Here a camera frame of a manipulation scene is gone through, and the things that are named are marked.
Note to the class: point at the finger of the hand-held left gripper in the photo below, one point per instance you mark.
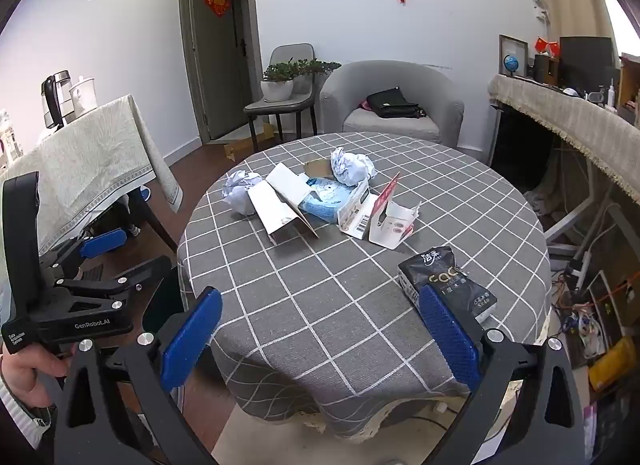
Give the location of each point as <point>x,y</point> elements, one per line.
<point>145,270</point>
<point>102,242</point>

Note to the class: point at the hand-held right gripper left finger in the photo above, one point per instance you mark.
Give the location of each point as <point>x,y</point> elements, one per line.
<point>192,340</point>

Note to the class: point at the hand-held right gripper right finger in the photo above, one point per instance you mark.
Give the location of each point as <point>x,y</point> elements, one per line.
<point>447,335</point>

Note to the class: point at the red and white carton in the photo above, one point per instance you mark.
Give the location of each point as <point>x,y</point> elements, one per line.
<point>392,227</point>

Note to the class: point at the small white paper ball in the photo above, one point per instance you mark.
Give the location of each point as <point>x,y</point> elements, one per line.
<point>242,192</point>

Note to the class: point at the white barcode carton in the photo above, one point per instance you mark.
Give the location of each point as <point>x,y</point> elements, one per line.
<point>357,215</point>

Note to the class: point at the large white paper ball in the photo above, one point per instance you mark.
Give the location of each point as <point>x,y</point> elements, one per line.
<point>350,167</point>

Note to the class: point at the person's left hand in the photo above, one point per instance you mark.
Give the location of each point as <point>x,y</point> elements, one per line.
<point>20,370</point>

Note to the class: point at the dark wooden table leg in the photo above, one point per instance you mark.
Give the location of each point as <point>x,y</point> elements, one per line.
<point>152,217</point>

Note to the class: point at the black tissue packet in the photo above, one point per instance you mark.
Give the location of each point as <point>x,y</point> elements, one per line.
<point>450,275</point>

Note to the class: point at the cream patterned tablecloth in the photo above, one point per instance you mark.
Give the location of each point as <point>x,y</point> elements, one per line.
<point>85,155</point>

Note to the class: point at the grey checked tablecloth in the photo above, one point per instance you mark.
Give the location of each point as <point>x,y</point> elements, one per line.
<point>325,295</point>

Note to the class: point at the white ceramic pitcher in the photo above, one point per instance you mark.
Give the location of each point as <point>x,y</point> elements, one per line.
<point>82,95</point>

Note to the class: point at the white folded cardboard box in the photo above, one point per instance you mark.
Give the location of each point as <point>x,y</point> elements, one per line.
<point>280,205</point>

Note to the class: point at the flat cardboard box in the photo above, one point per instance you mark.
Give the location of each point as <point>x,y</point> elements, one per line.
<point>240,147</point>

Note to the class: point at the black glass kettle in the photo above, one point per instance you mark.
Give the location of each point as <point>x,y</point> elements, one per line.
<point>50,95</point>

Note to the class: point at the yellow box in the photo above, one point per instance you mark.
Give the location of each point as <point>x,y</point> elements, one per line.
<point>612,360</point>

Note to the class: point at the blue plastic packet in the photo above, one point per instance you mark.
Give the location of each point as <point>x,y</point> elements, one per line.
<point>325,202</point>

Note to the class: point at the brown cardboard piece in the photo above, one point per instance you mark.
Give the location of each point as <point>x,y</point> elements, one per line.
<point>317,167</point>

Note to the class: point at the grey door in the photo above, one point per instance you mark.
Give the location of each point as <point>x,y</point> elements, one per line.
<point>220,70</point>

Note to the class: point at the plant in white pot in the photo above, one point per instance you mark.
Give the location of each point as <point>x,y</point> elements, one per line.
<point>277,90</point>

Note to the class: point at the black handbag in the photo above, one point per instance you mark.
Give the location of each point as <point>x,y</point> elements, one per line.
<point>392,102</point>

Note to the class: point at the beige lace desk cover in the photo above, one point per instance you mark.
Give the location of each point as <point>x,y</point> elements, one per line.
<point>550,105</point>

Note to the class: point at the grey armchair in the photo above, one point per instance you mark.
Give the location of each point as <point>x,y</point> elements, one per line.
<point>400,80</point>

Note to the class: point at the plant in grey pot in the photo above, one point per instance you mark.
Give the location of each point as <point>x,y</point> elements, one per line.
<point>312,67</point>

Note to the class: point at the grey dining chair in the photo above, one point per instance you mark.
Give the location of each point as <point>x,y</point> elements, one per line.
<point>295,52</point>

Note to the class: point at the red door decoration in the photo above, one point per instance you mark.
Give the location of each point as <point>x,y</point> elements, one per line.
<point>217,2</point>

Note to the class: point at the small blue globe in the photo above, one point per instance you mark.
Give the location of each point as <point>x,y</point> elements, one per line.
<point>512,63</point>

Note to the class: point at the small red flags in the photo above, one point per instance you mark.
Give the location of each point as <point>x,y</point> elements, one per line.
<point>542,45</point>

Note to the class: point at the black monitor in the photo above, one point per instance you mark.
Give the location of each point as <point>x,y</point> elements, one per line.
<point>585,62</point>

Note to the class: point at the picture frame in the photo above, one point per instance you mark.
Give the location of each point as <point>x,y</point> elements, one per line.
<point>522,47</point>

